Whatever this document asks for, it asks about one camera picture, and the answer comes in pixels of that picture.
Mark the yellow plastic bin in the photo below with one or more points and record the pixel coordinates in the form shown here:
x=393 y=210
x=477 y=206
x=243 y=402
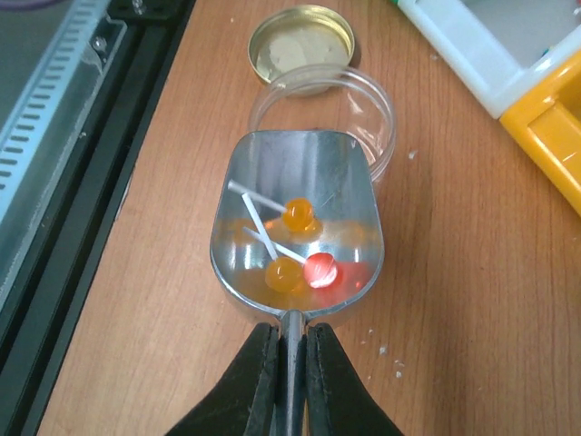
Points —
x=545 y=122

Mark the metal scoop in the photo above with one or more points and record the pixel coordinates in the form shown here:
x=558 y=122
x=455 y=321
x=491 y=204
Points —
x=296 y=237

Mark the clear plastic jar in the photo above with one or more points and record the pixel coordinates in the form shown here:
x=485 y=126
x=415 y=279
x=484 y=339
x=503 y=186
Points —
x=331 y=97

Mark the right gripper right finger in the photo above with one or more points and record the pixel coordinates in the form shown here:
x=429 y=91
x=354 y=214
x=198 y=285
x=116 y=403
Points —
x=338 y=402

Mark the orange lollipop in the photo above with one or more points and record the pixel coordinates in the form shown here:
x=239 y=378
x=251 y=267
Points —
x=283 y=274
x=297 y=214

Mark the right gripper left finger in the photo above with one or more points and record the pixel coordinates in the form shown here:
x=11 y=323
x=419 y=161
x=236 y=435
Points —
x=242 y=401

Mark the white plastic bin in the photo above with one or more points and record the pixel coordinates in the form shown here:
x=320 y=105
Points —
x=499 y=49

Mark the gold jar lid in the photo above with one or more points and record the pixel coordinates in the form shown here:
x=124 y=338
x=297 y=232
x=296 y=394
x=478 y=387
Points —
x=297 y=37

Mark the red lollipop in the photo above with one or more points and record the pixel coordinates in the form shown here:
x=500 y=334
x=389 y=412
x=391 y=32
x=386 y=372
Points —
x=319 y=270

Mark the blue slotted cable duct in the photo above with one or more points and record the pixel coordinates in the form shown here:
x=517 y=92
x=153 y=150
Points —
x=27 y=124

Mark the black aluminium front rail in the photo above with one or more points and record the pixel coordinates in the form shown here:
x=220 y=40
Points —
x=38 y=320

